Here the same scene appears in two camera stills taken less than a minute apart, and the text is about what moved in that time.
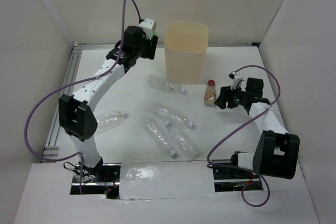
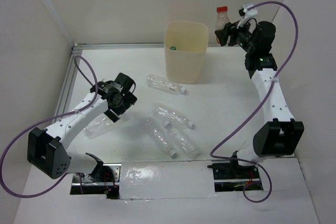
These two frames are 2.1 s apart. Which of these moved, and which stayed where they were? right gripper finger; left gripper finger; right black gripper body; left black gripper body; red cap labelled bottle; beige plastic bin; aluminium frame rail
Moved: left black gripper body; right gripper finger; red cap labelled bottle; left gripper finger; right black gripper body
Stayed: aluminium frame rail; beige plastic bin
